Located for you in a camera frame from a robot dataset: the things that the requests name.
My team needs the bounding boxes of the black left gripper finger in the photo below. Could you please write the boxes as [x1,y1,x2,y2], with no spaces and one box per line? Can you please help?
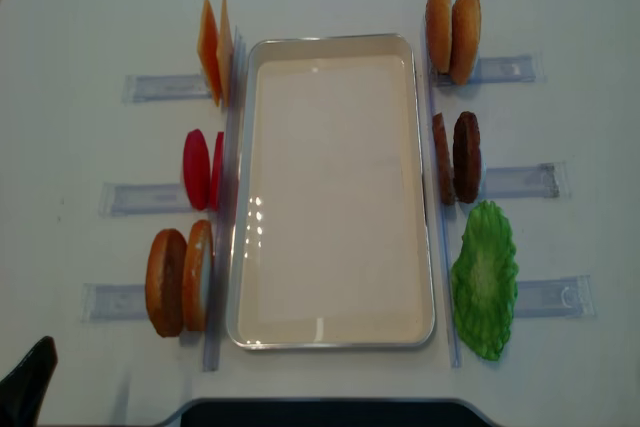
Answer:
[1,336,58,426]

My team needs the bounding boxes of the brown bun slice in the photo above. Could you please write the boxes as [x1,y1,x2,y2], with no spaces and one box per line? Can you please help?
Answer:
[182,219,214,332]
[145,228,187,338]

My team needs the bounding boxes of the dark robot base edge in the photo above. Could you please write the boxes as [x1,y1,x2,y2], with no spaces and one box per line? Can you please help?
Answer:
[180,400,488,426]

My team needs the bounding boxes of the red tomato slice outer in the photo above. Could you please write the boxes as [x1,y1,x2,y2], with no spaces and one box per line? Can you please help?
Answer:
[182,129,210,211]

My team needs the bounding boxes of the red tomato slice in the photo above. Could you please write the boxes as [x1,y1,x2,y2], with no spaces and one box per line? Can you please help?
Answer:
[209,132,224,212]
[182,129,210,211]

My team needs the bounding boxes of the red tomato slice inner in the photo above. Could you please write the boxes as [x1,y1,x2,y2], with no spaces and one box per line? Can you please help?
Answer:
[209,132,224,212]

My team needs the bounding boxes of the orange cheese slice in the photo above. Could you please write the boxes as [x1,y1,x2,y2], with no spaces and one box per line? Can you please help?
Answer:
[197,0,222,106]

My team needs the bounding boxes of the yellow cheese slice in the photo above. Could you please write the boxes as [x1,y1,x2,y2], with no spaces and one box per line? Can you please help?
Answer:
[216,0,234,108]

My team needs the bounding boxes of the thin brown meat patty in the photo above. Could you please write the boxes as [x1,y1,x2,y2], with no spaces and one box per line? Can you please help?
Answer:
[432,113,455,205]

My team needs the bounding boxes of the green lettuce leaf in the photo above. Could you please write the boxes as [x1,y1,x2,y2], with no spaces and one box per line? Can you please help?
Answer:
[451,201,519,361]

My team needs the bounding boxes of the dark brown meat patty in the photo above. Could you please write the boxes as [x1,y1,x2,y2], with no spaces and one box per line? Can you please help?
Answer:
[453,111,482,204]

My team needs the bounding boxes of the long clear strip left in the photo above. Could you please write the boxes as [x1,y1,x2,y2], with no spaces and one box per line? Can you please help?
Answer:
[203,27,246,372]

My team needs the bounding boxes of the long clear strip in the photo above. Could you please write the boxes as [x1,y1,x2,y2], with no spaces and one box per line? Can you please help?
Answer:
[421,16,461,369]
[203,27,246,372]

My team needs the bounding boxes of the white rectangular metal tray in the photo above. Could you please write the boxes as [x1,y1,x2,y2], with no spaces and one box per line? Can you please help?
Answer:
[227,34,435,350]

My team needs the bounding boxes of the long clear strip right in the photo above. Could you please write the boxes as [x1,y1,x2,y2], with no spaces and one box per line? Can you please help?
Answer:
[421,16,461,369]

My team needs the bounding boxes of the golden bun slice top right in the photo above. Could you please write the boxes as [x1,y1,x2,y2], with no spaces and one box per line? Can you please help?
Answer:
[425,0,452,74]

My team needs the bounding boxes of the golden bun slice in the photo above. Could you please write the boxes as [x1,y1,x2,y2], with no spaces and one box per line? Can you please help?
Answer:
[449,0,482,85]
[425,0,452,74]

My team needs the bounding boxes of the golden bun slice right rear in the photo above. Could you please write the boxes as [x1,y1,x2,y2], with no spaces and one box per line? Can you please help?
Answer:
[449,0,482,85]

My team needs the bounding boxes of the clear holder rail left bun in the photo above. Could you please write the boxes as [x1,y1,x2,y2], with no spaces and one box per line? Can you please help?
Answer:
[80,284,148,323]

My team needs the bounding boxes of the clear holder rail bun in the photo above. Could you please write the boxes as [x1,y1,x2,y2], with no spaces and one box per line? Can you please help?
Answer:
[80,284,148,323]
[465,52,546,85]

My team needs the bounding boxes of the clear holder rail tomato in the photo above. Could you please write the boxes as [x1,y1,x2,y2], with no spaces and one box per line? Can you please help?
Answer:
[98,183,193,217]

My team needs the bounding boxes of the clear holder rail cheese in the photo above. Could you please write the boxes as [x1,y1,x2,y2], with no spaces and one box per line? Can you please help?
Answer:
[122,74,212,103]

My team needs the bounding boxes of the clear holder rail lettuce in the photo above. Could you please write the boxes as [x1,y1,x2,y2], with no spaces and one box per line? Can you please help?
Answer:
[514,275,595,318]

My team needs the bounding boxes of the clear holder rail patty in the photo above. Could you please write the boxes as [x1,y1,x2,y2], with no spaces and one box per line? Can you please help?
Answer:
[480,162,571,200]

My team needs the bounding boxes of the clear holder rail right bun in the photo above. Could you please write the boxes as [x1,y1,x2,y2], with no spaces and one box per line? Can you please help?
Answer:
[465,52,546,85]

